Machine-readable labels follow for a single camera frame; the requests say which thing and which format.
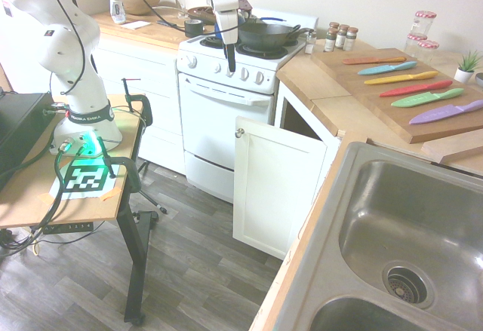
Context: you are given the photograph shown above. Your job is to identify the wooden table with black legs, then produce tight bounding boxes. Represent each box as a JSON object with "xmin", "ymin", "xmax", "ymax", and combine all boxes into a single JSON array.
[{"xmin": 0, "ymin": 93, "xmax": 159, "ymax": 326}]

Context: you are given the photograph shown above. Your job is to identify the glass salt shaker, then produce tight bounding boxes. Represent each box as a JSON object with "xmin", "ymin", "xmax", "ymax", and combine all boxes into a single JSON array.
[{"xmin": 304, "ymin": 29, "xmax": 318, "ymax": 55}]

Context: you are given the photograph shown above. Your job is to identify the teal knife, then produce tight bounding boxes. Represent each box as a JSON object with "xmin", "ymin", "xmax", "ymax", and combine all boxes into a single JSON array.
[{"xmin": 357, "ymin": 60, "xmax": 417, "ymax": 76}]

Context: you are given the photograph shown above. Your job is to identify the orange knife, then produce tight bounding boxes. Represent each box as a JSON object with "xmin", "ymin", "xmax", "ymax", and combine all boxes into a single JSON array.
[{"xmin": 342, "ymin": 56, "xmax": 408, "ymax": 66}]

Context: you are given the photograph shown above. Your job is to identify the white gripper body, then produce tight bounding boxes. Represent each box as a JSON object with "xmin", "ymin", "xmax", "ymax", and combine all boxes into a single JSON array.
[{"xmin": 215, "ymin": 8, "xmax": 242, "ymax": 46}]

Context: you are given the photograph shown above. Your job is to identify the wooden fruit bowl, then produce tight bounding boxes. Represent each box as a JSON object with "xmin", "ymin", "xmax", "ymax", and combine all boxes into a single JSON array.
[{"xmin": 109, "ymin": 0, "xmax": 163, "ymax": 17}]

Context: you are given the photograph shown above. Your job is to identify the purple knife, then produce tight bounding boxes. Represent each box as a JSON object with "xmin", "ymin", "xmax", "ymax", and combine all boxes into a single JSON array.
[{"xmin": 408, "ymin": 99, "xmax": 483, "ymax": 127}]

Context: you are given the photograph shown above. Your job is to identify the black control box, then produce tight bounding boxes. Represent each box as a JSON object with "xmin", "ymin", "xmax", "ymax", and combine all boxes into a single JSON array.
[{"xmin": 0, "ymin": 92, "xmax": 58, "ymax": 193}]

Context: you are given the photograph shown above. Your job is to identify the green knife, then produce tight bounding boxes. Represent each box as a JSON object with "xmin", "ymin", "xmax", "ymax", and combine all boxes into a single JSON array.
[{"xmin": 389, "ymin": 87, "xmax": 466, "ymax": 109}]

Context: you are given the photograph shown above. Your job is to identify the clear drinking glass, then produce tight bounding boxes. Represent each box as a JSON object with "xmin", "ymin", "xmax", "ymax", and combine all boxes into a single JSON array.
[{"xmin": 173, "ymin": 0, "xmax": 189, "ymax": 20}]

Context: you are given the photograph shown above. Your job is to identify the black wok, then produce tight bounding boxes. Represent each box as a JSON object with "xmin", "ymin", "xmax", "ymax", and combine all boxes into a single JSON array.
[{"xmin": 237, "ymin": 22, "xmax": 315, "ymax": 51}]

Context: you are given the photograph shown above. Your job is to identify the large wooden cutting board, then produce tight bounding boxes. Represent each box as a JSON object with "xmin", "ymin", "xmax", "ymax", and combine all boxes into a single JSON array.
[{"xmin": 309, "ymin": 47, "xmax": 483, "ymax": 145}]

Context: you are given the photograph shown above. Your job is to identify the white base cabinet frame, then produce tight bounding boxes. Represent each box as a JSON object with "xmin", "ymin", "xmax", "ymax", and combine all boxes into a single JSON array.
[{"xmin": 273, "ymin": 79, "xmax": 343, "ymax": 213}]

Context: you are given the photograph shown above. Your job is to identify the stainless steel double sink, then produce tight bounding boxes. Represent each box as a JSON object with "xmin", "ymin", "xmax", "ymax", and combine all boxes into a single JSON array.
[{"xmin": 259, "ymin": 141, "xmax": 483, "ymax": 331}]

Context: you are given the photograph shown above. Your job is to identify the narrow wooden board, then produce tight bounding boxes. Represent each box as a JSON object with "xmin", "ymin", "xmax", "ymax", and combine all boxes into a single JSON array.
[{"xmin": 420, "ymin": 139, "xmax": 483, "ymax": 167}]

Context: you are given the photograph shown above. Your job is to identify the base connector cable bundle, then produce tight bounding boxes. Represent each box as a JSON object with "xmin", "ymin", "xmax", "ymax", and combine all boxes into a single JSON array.
[{"xmin": 0, "ymin": 136, "xmax": 112, "ymax": 259}]

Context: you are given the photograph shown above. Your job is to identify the printed black-white marker sheet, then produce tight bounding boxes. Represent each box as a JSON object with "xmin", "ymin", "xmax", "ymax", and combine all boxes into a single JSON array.
[{"xmin": 48, "ymin": 158, "xmax": 124, "ymax": 202}]

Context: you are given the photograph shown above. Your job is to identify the white kitchen stove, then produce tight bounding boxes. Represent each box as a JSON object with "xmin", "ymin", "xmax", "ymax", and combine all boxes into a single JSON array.
[{"xmin": 175, "ymin": 6, "xmax": 320, "ymax": 206}]

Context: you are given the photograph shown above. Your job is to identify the white drawer cabinets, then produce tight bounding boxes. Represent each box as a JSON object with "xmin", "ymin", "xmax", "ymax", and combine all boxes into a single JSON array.
[{"xmin": 91, "ymin": 32, "xmax": 186, "ymax": 176}]

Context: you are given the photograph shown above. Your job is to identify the small potted green plant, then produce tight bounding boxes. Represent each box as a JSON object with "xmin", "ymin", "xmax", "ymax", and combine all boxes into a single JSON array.
[{"xmin": 453, "ymin": 49, "xmax": 483, "ymax": 84}]

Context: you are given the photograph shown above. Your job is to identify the brown dish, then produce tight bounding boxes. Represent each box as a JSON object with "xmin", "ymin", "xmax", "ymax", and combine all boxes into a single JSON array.
[{"xmin": 186, "ymin": 5, "xmax": 217, "ymax": 23}]

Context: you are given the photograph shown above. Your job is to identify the spice jar brown lid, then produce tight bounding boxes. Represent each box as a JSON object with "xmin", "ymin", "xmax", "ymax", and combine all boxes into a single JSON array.
[
  {"xmin": 343, "ymin": 26, "xmax": 360, "ymax": 52},
  {"xmin": 323, "ymin": 21, "xmax": 340, "ymax": 54},
  {"xmin": 334, "ymin": 23, "xmax": 350, "ymax": 51}
]

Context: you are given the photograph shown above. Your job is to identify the black screw clamp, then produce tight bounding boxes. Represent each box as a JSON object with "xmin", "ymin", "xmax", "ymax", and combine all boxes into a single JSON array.
[
  {"xmin": 121, "ymin": 77, "xmax": 154, "ymax": 127},
  {"xmin": 97, "ymin": 136, "xmax": 143, "ymax": 197}
]

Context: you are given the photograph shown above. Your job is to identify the white cabinet door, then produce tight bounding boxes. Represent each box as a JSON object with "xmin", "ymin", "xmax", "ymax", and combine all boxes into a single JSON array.
[{"xmin": 232, "ymin": 115, "xmax": 329, "ymax": 262}]

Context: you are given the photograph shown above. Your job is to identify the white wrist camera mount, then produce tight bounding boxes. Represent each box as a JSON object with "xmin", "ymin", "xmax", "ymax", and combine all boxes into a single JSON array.
[{"xmin": 209, "ymin": 0, "xmax": 240, "ymax": 13}]

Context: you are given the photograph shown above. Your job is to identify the black tape roll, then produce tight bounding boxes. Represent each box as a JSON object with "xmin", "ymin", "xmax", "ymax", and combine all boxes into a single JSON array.
[{"xmin": 184, "ymin": 18, "xmax": 206, "ymax": 39}]

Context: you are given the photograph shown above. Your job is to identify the yellow knife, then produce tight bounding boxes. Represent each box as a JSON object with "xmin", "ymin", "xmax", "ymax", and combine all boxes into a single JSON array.
[{"xmin": 363, "ymin": 70, "xmax": 440, "ymax": 86}]

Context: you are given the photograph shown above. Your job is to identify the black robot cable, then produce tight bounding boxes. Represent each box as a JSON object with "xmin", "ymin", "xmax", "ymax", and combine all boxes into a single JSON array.
[{"xmin": 36, "ymin": 0, "xmax": 88, "ymax": 97}]

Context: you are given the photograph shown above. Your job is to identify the black camera stand leg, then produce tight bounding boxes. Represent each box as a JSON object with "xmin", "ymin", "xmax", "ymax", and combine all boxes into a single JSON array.
[{"xmin": 136, "ymin": 160, "xmax": 168, "ymax": 216}]

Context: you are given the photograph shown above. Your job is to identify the white notepad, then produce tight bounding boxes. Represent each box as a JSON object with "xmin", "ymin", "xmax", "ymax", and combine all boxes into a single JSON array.
[{"xmin": 122, "ymin": 20, "xmax": 152, "ymax": 32}]

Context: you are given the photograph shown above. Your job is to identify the red knife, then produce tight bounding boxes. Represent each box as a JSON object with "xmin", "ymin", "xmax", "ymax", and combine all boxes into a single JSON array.
[{"xmin": 378, "ymin": 79, "xmax": 454, "ymax": 99}]

